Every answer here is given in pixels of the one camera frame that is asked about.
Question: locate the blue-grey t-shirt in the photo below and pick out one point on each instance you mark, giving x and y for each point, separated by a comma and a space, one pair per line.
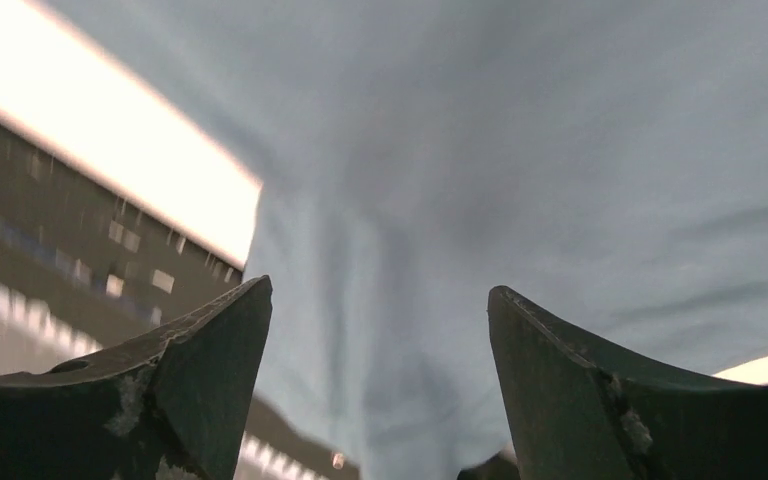
606, 159

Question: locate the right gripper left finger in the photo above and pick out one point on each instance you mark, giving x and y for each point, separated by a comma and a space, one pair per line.
171, 403

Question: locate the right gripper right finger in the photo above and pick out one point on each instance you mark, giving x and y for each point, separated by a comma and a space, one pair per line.
582, 407

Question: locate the white slotted cable duct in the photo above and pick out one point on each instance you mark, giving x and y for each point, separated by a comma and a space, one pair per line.
31, 337

